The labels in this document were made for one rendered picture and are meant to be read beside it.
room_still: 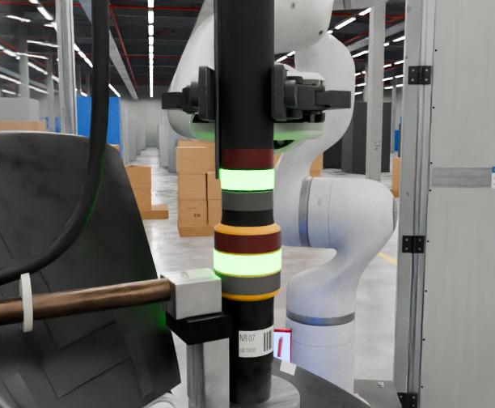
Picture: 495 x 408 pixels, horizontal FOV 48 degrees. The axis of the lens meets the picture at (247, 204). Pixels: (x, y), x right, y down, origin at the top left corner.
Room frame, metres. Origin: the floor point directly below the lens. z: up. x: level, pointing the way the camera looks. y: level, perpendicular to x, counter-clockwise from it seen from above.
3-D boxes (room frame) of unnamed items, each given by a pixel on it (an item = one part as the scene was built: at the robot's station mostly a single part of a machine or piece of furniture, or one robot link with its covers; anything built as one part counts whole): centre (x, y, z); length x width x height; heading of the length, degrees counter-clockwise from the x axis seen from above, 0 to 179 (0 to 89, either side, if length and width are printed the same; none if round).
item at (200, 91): (0.37, 0.03, 1.47); 0.07 x 0.03 x 0.03; 173
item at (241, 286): (0.35, 0.00, 1.35); 0.04 x 0.04 x 0.01
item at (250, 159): (0.35, 0.00, 1.43); 0.03 x 0.03 x 0.01
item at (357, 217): (0.93, -0.16, 1.25); 0.19 x 0.12 x 0.24; 74
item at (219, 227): (0.35, 0.00, 1.37); 0.04 x 0.04 x 0.05
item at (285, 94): (0.36, -0.03, 1.47); 0.07 x 0.03 x 0.03; 173
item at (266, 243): (0.35, 0.00, 1.38); 0.04 x 0.04 x 0.01
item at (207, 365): (0.35, 0.01, 1.31); 0.09 x 0.07 x 0.10; 117
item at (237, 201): (0.35, 0.00, 1.40); 0.03 x 0.03 x 0.01
